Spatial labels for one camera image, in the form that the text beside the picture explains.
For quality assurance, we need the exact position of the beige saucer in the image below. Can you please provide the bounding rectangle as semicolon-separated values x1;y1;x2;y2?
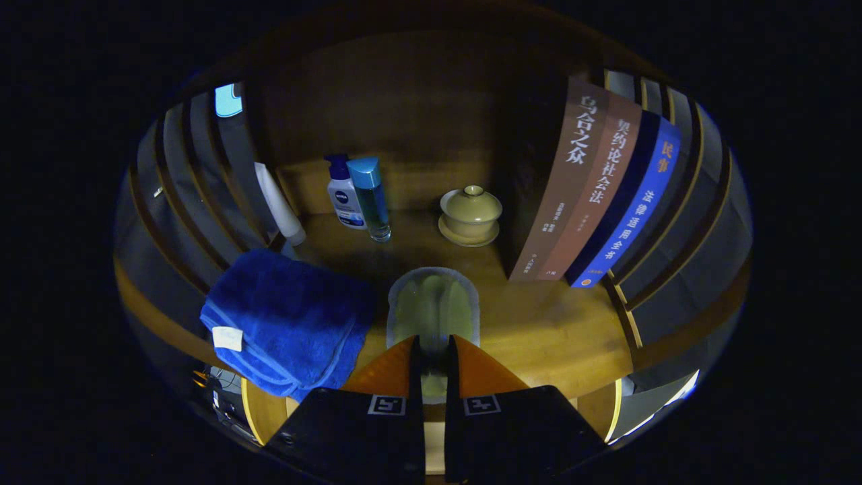
438;214;500;248

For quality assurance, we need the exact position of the beige lidded teacup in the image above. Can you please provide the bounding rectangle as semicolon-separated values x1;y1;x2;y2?
440;185;503;238

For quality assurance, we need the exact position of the wooden countertop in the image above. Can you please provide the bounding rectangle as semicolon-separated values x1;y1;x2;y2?
202;210;634;403

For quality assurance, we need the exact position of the blue folded towel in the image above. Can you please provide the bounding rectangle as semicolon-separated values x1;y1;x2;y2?
199;249;378;403

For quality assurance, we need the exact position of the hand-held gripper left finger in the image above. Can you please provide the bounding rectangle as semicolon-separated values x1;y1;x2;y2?
263;333;427;485

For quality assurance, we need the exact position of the reddish brown book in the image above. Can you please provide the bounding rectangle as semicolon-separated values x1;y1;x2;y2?
539;94;644;280

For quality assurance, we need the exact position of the dark brown book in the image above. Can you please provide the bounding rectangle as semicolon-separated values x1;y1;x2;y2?
508;76;610;282

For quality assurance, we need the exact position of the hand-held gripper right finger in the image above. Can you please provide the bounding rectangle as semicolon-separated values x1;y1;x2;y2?
443;333;608;485

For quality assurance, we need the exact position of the blue book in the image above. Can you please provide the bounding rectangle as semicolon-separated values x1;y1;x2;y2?
566;111;682;289

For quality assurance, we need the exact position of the wooden cabinet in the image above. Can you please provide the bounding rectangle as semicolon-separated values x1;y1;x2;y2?
113;7;754;405

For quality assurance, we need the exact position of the teal bottle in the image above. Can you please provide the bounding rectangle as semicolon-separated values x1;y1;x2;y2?
346;157;392;243

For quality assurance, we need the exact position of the white tube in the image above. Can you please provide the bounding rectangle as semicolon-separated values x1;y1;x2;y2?
254;162;307;247

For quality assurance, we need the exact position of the white and blue bottle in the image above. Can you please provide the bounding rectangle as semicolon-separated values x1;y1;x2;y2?
325;154;368;230

